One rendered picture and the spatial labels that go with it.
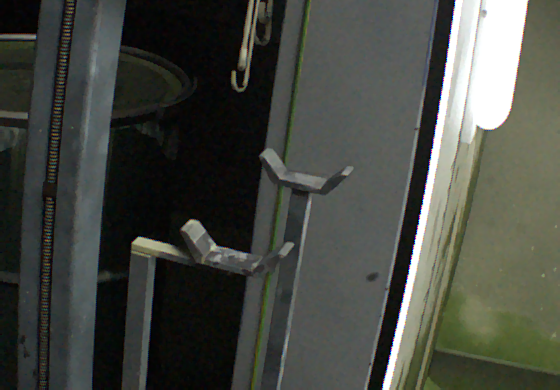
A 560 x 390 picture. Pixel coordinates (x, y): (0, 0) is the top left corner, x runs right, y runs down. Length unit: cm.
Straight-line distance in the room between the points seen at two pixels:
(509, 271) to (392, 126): 159
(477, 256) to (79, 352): 200
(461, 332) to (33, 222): 203
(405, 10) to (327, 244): 31
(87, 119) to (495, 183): 214
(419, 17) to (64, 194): 55
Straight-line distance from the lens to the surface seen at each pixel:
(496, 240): 298
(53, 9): 96
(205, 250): 88
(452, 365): 294
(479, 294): 295
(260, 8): 148
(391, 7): 138
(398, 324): 151
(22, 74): 219
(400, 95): 140
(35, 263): 103
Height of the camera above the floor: 144
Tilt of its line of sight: 19 degrees down
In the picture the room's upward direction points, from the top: 8 degrees clockwise
